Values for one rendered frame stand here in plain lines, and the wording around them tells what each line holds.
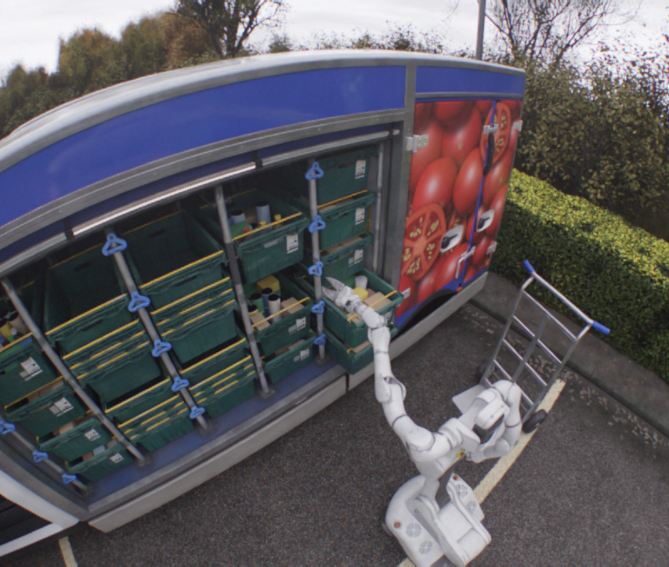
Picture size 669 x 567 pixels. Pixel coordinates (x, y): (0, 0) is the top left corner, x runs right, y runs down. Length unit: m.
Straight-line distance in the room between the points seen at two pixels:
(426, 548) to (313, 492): 0.90
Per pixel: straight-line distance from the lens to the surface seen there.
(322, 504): 2.58
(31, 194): 1.14
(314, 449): 2.73
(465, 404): 3.07
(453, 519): 2.19
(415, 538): 2.19
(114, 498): 2.28
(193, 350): 1.77
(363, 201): 1.88
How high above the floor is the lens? 2.48
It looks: 38 degrees down
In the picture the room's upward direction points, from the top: 1 degrees counter-clockwise
